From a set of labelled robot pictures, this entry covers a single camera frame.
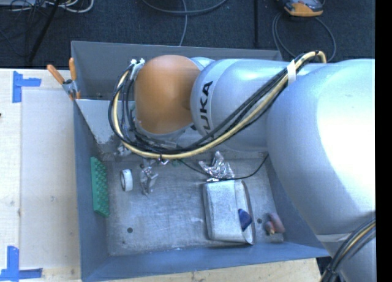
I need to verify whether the pale flat board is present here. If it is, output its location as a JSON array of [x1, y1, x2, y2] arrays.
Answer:
[[18, 87, 82, 271]]

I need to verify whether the white tape roll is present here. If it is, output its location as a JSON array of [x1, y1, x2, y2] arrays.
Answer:
[[119, 169, 134, 192]]

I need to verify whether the crumpled silver foil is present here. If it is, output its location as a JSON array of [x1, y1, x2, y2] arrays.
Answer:
[[198, 150, 236, 183]]

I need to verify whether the red-brown toy sausage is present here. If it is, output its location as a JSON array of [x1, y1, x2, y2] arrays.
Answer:
[[264, 213, 286, 236]]

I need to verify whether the dark blue triangular piece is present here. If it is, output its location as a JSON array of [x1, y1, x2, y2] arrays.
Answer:
[[238, 208, 254, 232]]

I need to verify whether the grey metal bin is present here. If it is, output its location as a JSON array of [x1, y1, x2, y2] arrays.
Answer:
[[70, 40, 330, 282]]

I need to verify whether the dark green flat block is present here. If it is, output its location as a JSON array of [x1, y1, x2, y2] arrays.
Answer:
[[89, 156, 111, 218]]

